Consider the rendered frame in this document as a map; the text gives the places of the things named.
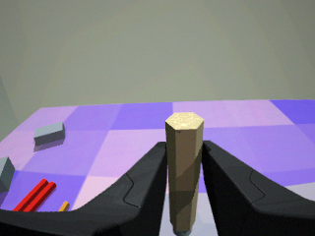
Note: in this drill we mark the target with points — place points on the red parallel bars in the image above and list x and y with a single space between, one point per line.
37 195

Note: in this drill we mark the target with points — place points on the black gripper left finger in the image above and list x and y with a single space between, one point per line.
132 206

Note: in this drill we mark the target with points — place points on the tan hexagonal awl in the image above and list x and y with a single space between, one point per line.
183 135

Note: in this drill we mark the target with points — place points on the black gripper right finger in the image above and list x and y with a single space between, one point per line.
247 203

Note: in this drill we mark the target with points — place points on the grey floor panel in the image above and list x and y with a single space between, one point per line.
204 224

